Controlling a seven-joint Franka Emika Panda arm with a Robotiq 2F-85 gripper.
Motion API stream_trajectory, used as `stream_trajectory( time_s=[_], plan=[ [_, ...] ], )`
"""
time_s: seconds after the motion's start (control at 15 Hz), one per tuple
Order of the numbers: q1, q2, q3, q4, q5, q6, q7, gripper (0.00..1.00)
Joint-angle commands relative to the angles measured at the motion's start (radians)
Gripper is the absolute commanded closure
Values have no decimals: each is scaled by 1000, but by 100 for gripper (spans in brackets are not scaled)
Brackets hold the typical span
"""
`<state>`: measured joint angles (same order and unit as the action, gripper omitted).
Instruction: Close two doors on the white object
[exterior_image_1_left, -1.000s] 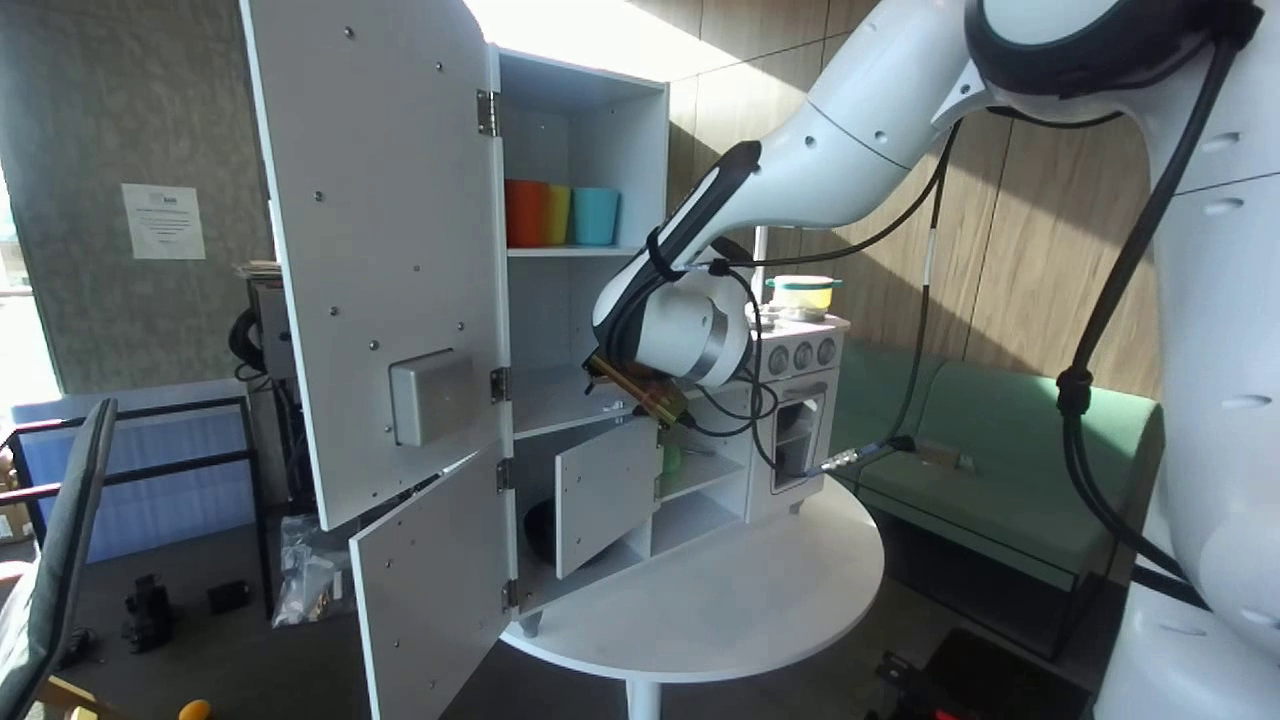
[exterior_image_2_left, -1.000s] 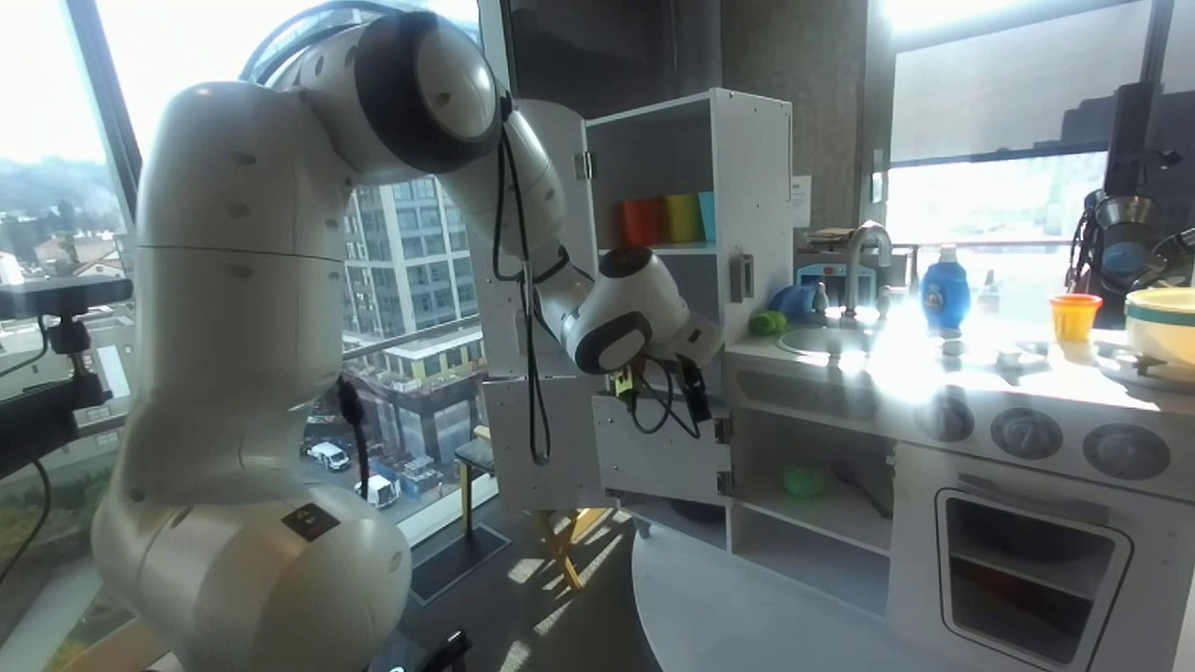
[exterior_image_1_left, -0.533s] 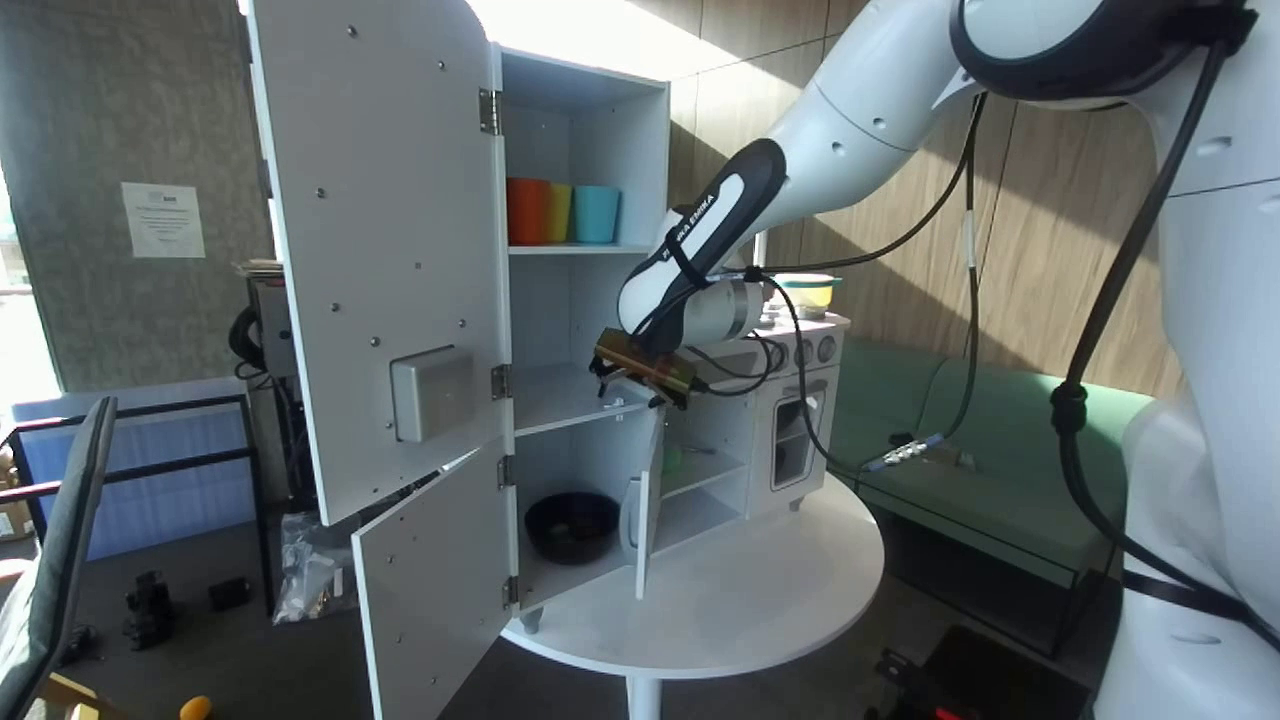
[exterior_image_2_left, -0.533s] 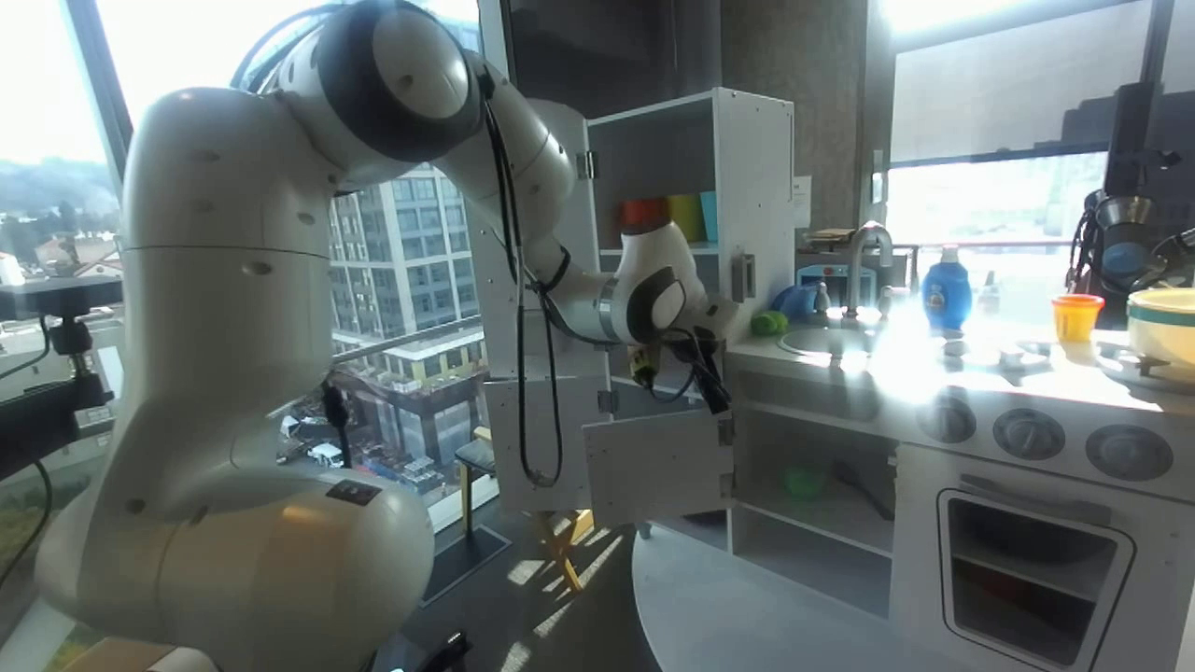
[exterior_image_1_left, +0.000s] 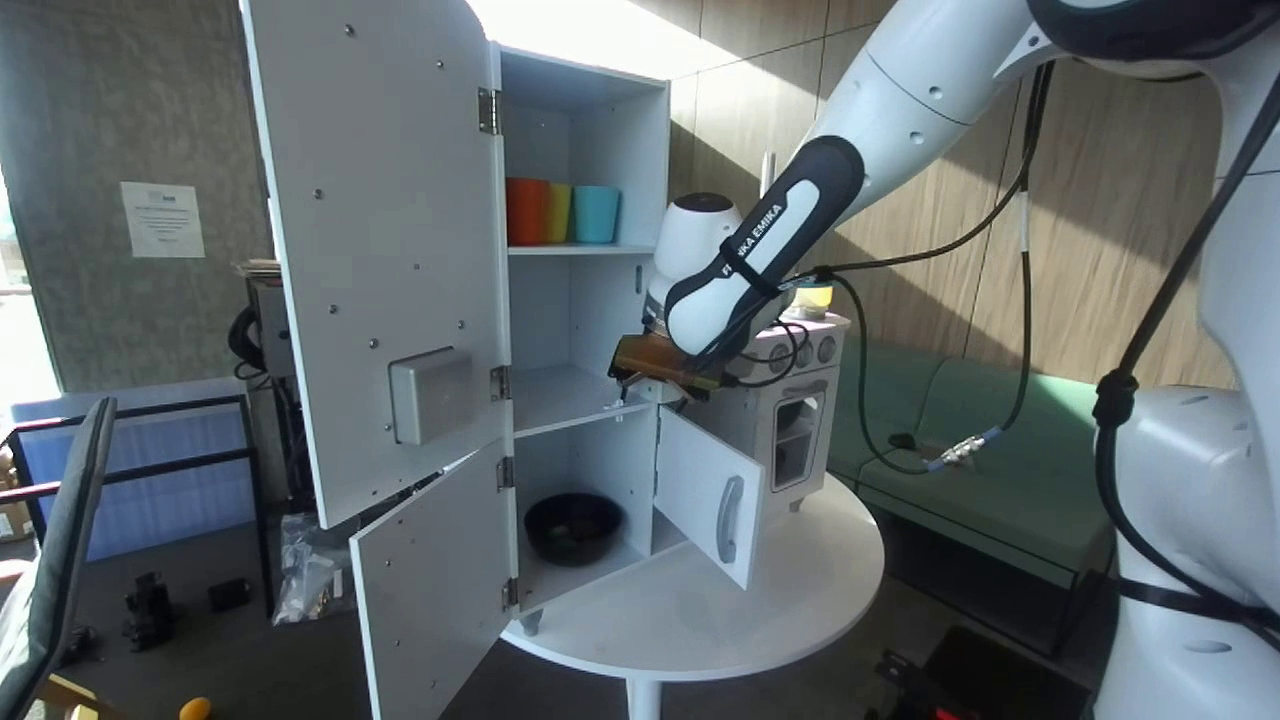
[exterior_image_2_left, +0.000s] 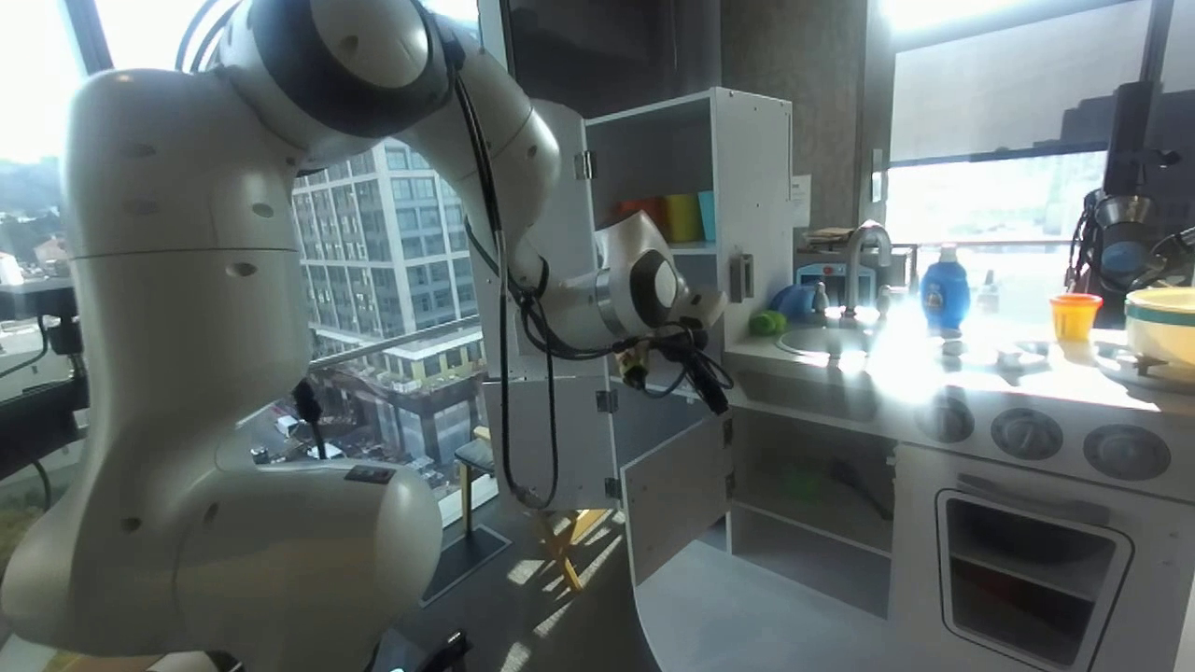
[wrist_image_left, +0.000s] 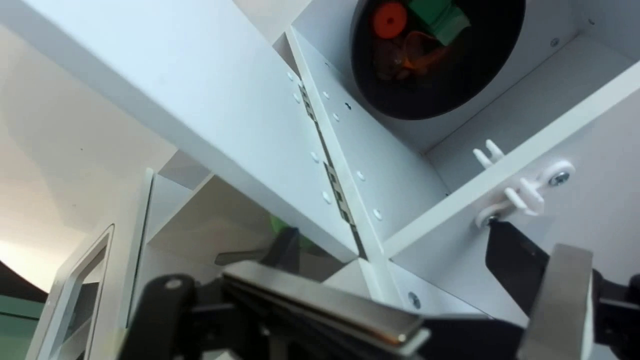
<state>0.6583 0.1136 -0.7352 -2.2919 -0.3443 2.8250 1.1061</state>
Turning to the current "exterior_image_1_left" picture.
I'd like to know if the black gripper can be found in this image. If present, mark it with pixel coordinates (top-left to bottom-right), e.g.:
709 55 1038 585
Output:
613 323 731 402

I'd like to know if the small white door with handle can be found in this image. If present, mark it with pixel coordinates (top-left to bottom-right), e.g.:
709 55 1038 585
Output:
648 402 772 595

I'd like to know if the blue plastic cup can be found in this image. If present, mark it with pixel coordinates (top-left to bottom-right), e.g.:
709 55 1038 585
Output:
569 179 629 247

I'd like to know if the green plastic cup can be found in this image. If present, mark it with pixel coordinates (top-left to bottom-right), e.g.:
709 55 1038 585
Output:
540 179 580 247

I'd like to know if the black bowl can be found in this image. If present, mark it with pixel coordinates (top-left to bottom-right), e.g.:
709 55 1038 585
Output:
520 486 629 566

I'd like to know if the orange plastic cup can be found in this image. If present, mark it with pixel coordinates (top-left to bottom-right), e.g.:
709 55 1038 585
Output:
502 171 555 253

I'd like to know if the white toy kitchen cabinet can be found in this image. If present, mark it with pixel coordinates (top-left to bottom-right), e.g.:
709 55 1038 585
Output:
492 43 850 640

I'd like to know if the white round table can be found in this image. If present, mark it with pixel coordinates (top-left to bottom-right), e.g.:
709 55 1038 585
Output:
496 472 888 720

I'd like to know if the green padded bench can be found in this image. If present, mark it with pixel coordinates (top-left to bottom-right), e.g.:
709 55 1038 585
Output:
822 338 1129 593

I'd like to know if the short white cabinet door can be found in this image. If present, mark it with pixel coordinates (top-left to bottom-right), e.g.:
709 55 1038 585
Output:
343 444 522 720

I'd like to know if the black equipment cart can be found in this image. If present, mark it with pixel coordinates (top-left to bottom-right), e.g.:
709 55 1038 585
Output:
219 255 326 540

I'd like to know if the crumpled white cloth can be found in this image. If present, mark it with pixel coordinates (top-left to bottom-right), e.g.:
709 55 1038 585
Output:
266 507 352 631

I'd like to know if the black case with red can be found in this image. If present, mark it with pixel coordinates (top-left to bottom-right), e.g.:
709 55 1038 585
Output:
862 621 1113 720

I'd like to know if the small black floor gadget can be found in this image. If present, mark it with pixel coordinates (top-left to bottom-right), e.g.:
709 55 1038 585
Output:
202 572 259 621
122 566 185 654

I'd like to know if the blue panel rack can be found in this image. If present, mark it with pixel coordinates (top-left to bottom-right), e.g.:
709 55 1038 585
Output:
5 375 290 566

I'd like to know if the white paper sheet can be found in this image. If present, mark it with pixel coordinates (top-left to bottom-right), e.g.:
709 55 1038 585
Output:
114 175 212 265

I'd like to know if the black tripod bar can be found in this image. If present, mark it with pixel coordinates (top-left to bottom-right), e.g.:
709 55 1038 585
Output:
0 393 122 720

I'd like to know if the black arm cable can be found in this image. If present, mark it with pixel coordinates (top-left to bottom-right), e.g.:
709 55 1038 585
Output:
797 55 1058 481

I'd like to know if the black base cable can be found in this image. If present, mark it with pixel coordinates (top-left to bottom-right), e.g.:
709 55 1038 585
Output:
1088 75 1280 631

